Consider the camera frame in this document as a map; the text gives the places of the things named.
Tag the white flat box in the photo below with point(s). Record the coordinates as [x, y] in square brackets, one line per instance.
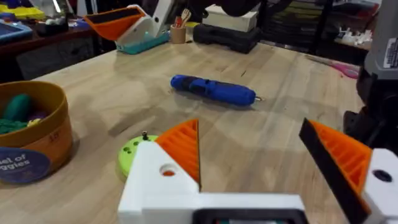
[230, 18]

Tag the pink scissors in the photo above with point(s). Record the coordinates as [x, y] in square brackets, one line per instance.
[342, 68]

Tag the small dark screw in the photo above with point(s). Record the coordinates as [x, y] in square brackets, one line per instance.
[144, 135]

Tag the blue tray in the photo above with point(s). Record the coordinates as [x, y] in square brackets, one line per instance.
[12, 31]

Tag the brown tub with toy vegetables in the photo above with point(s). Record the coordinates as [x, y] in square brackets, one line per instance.
[34, 133]

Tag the blue electric screwdriver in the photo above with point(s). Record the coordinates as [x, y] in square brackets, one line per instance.
[214, 90]

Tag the green disc with holes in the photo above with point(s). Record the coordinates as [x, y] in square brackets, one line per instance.
[128, 155]

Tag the black plastic case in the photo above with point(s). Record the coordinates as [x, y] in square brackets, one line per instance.
[227, 37]

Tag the yellow board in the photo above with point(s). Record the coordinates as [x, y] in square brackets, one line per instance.
[21, 12]

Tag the wooden cup with utensils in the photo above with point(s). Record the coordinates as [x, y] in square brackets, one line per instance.
[178, 32]

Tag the heap of white small parts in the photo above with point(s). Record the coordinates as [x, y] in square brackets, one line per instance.
[356, 36]

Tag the white orange left gripper left finger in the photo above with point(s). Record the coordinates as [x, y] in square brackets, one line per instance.
[149, 186]

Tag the white block stand teal base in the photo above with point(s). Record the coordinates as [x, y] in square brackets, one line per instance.
[146, 34]

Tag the white orange left gripper right finger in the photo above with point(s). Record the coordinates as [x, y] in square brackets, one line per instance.
[348, 161]

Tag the dark brown side table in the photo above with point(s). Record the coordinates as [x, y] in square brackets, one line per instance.
[49, 53]

